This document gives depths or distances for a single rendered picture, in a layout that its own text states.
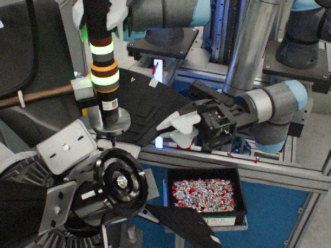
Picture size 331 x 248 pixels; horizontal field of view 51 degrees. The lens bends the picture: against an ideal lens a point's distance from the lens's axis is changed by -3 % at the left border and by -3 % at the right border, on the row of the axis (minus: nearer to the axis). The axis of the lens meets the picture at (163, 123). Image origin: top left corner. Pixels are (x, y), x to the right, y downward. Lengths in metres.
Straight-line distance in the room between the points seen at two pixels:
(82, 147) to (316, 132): 2.24
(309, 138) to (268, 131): 1.76
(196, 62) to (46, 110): 0.89
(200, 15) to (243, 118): 0.25
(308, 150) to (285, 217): 1.23
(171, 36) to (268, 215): 0.74
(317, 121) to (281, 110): 1.98
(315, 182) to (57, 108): 0.84
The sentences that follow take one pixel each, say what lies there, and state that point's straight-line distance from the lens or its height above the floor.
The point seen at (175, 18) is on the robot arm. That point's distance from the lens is 0.81.
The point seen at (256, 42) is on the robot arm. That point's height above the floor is 1.28.
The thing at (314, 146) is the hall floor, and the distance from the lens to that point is 2.60.
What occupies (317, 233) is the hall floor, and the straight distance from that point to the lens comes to 2.13.
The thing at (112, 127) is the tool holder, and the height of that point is 1.27.
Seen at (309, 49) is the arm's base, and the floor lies 1.11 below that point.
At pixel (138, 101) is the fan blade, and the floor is 1.19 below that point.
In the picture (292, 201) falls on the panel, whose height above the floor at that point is 0.70.
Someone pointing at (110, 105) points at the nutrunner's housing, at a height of 1.31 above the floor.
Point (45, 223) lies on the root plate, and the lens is 0.59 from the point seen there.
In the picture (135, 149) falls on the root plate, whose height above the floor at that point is 1.18.
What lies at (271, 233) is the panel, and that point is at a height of 0.49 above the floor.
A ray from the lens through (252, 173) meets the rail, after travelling 1.17.
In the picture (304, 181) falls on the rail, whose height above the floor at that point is 0.82.
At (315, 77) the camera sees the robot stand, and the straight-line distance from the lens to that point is 1.27.
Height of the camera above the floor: 1.68
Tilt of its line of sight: 41 degrees down
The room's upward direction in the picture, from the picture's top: straight up
